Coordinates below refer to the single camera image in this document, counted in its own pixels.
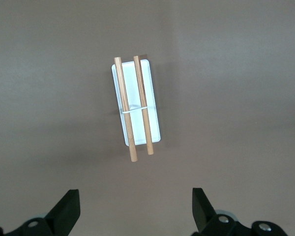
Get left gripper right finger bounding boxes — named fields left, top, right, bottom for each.
left=191, top=187, right=290, bottom=236

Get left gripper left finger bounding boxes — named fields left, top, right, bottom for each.
left=0, top=188, right=81, bottom=236

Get white rack with wooden rods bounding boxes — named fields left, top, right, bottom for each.
left=111, top=53, right=162, bottom=163

